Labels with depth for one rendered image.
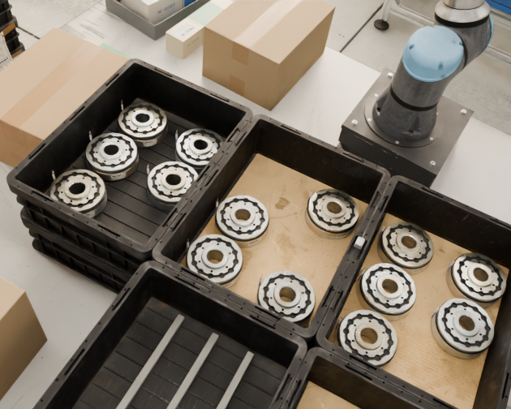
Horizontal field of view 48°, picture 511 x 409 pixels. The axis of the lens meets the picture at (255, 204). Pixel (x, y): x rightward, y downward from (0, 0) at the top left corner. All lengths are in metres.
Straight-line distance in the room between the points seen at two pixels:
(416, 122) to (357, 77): 0.36
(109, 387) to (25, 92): 0.67
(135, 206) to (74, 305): 0.23
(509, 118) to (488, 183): 1.38
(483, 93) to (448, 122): 1.50
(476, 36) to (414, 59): 0.18
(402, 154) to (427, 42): 0.26
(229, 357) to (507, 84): 2.37
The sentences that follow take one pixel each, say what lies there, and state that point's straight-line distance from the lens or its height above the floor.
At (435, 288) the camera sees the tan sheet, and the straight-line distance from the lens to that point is 1.15.
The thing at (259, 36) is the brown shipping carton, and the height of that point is 0.86.
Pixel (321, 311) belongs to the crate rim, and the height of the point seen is 0.93.
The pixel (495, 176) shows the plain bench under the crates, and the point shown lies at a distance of 1.57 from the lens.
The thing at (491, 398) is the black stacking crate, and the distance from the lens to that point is 1.01.
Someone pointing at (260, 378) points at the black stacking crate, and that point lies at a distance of 0.99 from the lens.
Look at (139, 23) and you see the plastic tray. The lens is 1.72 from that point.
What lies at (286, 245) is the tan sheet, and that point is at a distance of 1.11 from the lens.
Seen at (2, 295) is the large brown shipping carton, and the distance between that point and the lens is 1.00.
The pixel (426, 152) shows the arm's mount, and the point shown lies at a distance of 1.40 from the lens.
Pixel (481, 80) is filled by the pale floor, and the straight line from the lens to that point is 3.04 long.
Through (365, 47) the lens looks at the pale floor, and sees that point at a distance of 2.98.
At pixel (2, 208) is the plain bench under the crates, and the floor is 0.70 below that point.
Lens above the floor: 1.75
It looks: 53 degrees down
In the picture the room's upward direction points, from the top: 11 degrees clockwise
